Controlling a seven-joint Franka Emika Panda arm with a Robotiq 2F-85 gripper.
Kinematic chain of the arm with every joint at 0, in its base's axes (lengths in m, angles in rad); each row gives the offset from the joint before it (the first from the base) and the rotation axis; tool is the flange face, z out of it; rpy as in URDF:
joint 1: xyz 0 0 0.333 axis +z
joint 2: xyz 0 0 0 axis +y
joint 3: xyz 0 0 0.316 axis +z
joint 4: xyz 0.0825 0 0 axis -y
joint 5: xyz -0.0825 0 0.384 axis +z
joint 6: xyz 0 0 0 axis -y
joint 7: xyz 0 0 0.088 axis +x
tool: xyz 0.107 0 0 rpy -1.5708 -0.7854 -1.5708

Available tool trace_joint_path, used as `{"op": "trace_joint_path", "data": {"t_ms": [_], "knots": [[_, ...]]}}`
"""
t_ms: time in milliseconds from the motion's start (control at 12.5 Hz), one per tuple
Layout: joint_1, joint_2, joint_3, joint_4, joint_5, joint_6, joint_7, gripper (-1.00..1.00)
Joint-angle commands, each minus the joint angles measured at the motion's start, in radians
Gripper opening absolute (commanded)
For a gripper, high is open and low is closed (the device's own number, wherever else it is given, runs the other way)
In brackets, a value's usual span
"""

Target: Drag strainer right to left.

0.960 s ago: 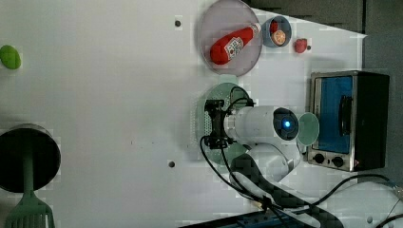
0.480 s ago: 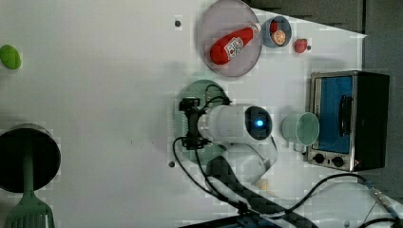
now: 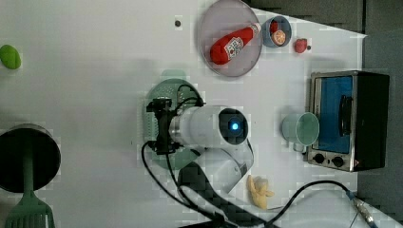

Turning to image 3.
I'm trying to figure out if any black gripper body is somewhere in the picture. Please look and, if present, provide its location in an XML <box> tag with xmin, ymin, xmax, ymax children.
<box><xmin>146</xmin><ymin>98</ymin><xmax>180</xmax><ymax>155</ymax></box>

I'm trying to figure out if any green plastic strainer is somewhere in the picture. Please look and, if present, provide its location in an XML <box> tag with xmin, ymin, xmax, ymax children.
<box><xmin>143</xmin><ymin>69</ymin><xmax>204</xmax><ymax>170</ymax></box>

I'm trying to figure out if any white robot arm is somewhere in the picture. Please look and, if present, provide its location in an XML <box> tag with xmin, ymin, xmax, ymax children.
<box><xmin>145</xmin><ymin>98</ymin><xmax>254</xmax><ymax>193</ymax></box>

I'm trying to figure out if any red ketchup bottle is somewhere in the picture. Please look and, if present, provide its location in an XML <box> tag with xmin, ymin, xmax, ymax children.
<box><xmin>210</xmin><ymin>23</ymin><xmax>261</xmax><ymax>65</ymax></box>

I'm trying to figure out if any grey round plate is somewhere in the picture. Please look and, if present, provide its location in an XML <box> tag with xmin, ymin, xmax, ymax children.
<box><xmin>198</xmin><ymin>0</ymin><xmax>262</xmax><ymax>77</ymax></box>

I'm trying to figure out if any peeled banana toy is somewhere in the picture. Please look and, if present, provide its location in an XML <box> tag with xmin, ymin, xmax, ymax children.
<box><xmin>247</xmin><ymin>175</ymin><xmax>275</xmax><ymax>210</ymax></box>

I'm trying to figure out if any orange slice toy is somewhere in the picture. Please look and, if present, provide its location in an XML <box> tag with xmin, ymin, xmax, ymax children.
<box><xmin>272</xmin><ymin>30</ymin><xmax>286</xmax><ymax>46</ymax></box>

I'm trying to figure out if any blue small bowl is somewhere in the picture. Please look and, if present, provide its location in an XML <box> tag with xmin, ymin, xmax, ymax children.
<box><xmin>262</xmin><ymin>16</ymin><xmax>292</xmax><ymax>48</ymax></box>

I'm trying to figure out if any red toy strawberry in bowl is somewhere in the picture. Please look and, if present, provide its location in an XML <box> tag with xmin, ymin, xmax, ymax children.
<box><xmin>270</xmin><ymin>21</ymin><xmax>278</xmax><ymax>34</ymax></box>

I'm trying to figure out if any red toy strawberry on table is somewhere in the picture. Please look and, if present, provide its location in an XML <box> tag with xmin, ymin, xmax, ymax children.
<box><xmin>294</xmin><ymin>38</ymin><xmax>308</xmax><ymax>53</ymax></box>

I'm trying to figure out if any green toy vegetable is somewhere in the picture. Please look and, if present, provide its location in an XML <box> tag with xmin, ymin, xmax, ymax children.
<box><xmin>0</xmin><ymin>45</ymin><xmax>22</xmax><ymax>69</ymax></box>

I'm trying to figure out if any green slotted spatula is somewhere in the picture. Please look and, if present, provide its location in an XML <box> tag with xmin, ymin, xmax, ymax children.
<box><xmin>5</xmin><ymin>142</ymin><xmax>55</xmax><ymax>228</ymax></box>

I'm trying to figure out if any toaster oven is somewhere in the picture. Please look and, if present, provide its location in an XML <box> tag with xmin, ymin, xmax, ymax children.
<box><xmin>307</xmin><ymin>70</ymin><xmax>390</xmax><ymax>172</ymax></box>

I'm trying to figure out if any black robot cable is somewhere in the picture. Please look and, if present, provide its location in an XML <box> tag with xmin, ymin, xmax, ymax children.
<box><xmin>140</xmin><ymin>83</ymin><xmax>279</xmax><ymax>228</ymax></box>

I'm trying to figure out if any black cable with metal plug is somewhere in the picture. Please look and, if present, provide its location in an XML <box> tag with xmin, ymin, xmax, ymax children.
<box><xmin>262</xmin><ymin>180</ymin><xmax>379</xmax><ymax>228</ymax></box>

